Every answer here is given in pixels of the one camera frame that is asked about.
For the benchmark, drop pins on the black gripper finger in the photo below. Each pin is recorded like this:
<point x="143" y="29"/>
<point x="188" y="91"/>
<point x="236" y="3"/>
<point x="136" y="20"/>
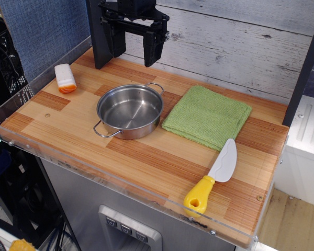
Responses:
<point x="118" y="40"/>
<point x="153" y="42"/>

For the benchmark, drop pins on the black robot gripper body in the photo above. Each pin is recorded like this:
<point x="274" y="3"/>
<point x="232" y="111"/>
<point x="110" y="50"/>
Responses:
<point x="136" y="17"/>

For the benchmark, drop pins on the stainless steel pot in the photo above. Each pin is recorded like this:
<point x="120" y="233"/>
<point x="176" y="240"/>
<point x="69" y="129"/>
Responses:
<point x="129" y="111"/>

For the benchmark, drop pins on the green folded cloth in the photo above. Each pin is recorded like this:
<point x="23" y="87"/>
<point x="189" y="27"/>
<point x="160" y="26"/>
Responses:
<point x="207" y="118"/>

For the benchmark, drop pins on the white orange toy food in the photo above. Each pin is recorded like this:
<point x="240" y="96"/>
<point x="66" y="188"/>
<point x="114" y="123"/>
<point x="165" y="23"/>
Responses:
<point x="65" y="79"/>

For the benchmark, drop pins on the black plastic crate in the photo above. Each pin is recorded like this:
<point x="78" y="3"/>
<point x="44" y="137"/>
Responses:
<point x="12" y="78"/>

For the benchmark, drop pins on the clear acrylic table guard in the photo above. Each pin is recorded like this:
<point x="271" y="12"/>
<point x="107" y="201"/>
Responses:
<point x="160" y="167"/>

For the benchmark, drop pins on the grey toy fridge cabinet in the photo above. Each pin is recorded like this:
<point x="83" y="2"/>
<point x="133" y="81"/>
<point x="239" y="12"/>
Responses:
<point x="81" y="197"/>

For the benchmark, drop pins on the silver dispenser button panel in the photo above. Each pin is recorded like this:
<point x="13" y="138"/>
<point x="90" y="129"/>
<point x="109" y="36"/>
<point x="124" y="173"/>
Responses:
<point x="125" y="233"/>

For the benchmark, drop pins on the white ribbed appliance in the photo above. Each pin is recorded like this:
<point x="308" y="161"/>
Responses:
<point x="295" y="172"/>

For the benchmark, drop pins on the yellow object bottom left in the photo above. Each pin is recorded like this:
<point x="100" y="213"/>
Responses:
<point x="21" y="245"/>

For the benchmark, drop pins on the dark grey left post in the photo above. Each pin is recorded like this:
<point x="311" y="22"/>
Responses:
<point x="101" y="51"/>

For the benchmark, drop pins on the yellow handled toy knife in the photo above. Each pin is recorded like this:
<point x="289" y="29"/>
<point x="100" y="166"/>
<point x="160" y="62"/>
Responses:
<point x="196" y="200"/>

